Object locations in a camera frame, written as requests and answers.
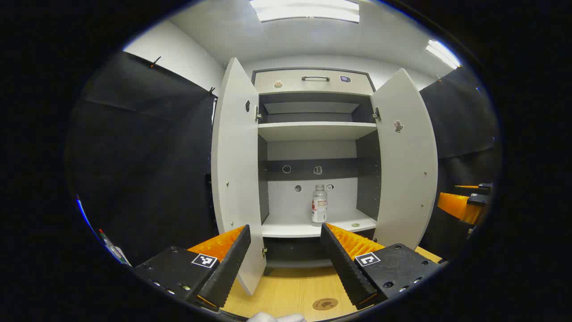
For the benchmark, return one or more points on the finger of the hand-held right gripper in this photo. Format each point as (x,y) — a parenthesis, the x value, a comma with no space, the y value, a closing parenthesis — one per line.
(473,191)
(456,205)

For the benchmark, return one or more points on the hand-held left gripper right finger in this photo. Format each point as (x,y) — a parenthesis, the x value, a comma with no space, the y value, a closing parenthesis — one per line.
(342,264)

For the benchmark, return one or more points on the white cabinet drawer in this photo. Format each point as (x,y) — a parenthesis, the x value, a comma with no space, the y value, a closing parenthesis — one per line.
(290,82)

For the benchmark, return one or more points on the plastic bottle with red cap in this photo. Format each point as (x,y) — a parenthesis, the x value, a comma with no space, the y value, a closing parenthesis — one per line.
(114,248)

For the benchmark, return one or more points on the white and grey cabinet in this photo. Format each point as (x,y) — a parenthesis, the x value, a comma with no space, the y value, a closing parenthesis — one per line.
(308,150)

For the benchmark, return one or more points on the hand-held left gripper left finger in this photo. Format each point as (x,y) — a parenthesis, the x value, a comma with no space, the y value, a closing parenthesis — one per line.
(230,264)

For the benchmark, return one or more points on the rectangular ceiling light panel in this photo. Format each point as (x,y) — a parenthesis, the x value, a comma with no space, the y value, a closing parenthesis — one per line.
(442,53)
(308,10)

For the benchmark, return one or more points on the white cabinet door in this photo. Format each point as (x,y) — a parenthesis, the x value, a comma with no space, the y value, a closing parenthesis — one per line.
(234,156)
(404,170)

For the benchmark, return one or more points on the round wooden coaster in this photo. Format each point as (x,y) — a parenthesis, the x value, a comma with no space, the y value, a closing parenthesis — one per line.
(325,304)

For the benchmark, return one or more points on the clear plastic bottle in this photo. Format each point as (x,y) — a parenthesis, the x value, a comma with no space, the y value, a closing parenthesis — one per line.
(319,208)

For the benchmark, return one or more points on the white cabinet shelf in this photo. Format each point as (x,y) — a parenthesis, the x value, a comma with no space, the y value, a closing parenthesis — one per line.
(290,229)
(313,130)

